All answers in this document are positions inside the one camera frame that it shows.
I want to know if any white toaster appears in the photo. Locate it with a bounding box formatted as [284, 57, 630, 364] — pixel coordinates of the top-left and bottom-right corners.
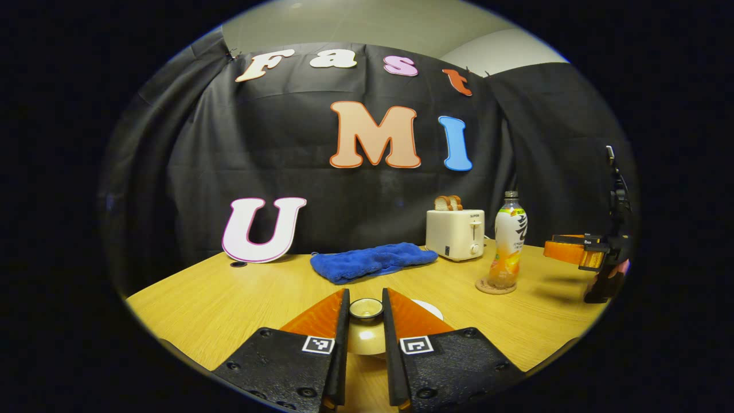
[425, 209, 486, 262]

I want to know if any blue towel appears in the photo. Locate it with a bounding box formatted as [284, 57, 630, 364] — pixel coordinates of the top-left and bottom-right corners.
[310, 242, 439, 285]

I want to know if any clear water bottle white label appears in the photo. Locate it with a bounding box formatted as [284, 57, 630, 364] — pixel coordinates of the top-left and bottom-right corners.
[487, 191, 529, 290]

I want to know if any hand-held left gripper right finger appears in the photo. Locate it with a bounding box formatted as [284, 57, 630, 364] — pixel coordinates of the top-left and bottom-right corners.
[382, 287, 525, 411]

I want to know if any round cork coaster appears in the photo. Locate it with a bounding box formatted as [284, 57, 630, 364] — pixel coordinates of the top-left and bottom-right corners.
[475, 278, 518, 296]

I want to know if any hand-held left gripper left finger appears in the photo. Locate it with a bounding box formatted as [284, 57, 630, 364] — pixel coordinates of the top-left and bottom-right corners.
[211, 288, 351, 412]

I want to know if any cream teacup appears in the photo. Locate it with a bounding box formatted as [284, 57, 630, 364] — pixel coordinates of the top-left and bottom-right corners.
[412, 299, 445, 322]

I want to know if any cream teacup lid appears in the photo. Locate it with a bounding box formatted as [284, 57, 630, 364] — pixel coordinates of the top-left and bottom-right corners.
[347, 298, 388, 360]

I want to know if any black backdrop cloth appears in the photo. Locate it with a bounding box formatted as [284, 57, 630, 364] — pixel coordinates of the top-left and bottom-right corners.
[99, 26, 641, 299]

